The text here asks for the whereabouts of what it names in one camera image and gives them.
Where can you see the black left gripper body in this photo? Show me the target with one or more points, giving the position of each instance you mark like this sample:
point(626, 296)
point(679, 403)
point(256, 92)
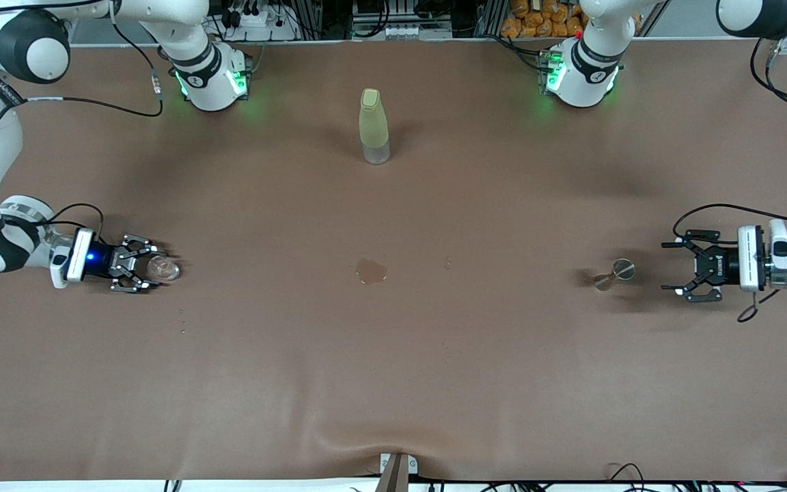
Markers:
point(721, 265)

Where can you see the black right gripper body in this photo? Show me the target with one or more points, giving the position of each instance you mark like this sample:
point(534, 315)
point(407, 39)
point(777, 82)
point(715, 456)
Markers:
point(101, 262)

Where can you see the small clear glass cup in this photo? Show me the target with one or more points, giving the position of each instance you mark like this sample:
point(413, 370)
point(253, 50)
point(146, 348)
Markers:
point(163, 268)

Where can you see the steel double jigger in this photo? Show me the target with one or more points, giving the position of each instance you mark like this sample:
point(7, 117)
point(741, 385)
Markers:
point(622, 270)

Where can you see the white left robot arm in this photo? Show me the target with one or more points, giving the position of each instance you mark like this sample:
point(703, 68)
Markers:
point(588, 78)

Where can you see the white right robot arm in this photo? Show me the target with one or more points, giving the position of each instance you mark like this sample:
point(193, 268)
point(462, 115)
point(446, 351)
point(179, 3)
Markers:
point(209, 89)

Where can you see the yellow-green bottle shaker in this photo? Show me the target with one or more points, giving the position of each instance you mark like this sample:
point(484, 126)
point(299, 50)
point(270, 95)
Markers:
point(374, 126)

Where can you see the brown liquid puddle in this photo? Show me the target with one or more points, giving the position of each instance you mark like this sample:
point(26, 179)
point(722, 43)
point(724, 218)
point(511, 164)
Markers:
point(371, 272)

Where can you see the white power strip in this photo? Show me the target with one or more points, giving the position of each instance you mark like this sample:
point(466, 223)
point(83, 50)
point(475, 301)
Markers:
point(257, 19)

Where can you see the orange snack packet pile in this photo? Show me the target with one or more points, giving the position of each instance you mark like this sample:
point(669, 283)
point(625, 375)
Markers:
point(544, 19)

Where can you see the brown table cover sheet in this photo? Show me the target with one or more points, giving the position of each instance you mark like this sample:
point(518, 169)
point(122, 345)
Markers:
point(393, 383)

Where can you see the white terminal block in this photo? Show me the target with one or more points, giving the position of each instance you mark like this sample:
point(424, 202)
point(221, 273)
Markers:
point(400, 31)

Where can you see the metal mount bracket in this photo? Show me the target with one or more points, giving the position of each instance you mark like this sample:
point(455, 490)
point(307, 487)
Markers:
point(397, 471)

